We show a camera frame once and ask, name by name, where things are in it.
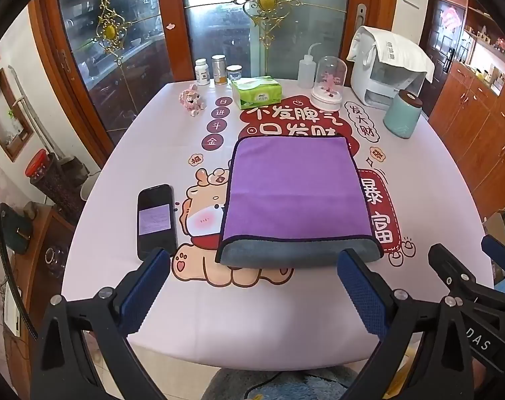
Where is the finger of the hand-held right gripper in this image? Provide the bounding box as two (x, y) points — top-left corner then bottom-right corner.
(428, 243), (489, 301)
(481, 234), (505, 278)

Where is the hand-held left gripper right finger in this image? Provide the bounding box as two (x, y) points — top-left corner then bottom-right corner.
(337, 248), (476, 400)

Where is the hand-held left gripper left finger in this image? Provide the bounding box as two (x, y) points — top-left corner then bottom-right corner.
(29, 248), (172, 400)

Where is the purple and grey towel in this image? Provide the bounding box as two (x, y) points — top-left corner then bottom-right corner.
(215, 135), (384, 268)

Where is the cardboard box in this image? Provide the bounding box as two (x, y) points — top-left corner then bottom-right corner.
(482, 212), (505, 256)

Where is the black smartphone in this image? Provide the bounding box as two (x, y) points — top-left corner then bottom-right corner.
(136, 184), (179, 261)

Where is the wooden side cabinet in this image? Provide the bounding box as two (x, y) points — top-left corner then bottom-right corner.
(2, 204), (77, 384)

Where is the grey-blue fluffy seat cushion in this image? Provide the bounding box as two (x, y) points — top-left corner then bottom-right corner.
(201, 364), (362, 400)

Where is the brown wooden cabinet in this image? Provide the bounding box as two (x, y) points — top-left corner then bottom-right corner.
(428, 60), (505, 222)

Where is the black handbag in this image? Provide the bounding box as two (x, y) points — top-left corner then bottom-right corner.
(0, 202), (35, 256)

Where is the jar with red lid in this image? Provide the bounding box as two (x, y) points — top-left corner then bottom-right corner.
(25, 149), (85, 218)

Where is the mint green canister brown lid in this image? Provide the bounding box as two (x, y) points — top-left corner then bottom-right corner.
(383, 89), (423, 140)

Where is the white countertop appliance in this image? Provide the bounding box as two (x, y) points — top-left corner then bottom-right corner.
(350, 26), (428, 110)

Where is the pink toy figure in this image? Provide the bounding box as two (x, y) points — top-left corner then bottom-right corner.
(178, 84), (205, 118)

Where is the wooden display shelf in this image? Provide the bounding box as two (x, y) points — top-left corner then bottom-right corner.
(461, 0), (505, 94)

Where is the glass dome with pink figure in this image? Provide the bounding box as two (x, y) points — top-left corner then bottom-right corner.
(310, 56), (346, 111)

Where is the dark wooden door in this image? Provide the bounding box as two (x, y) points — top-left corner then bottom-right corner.
(419, 0), (470, 76)

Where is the wood-framed glass door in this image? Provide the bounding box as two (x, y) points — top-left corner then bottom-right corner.
(29, 0), (182, 155)
(178, 0), (397, 83)

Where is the white cloth cover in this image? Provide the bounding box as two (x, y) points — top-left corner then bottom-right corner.
(347, 26), (436, 85)

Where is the white pill bottle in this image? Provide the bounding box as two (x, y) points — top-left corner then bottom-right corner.
(195, 58), (211, 86)

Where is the green tissue box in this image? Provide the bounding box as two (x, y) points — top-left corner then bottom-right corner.
(231, 76), (283, 111)

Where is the clear squeeze wash bottle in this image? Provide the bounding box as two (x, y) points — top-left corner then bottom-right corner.
(298, 44), (320, 89)

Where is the metal can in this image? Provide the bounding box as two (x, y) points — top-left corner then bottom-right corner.
(211, 55), (227, 86)

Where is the red paper door decoration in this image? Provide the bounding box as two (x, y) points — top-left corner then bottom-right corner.
(440, 6), (462, 30)

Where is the gold door ornament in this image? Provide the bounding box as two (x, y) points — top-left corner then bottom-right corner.
(92, 0), (131, 66)
(241, 0), (294, 49)

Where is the black cable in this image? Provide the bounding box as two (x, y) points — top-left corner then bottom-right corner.
(0, 162), (39, 339)

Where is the wooden framed wall niche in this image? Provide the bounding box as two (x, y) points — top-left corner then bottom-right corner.
(0, 68), (35, 163)

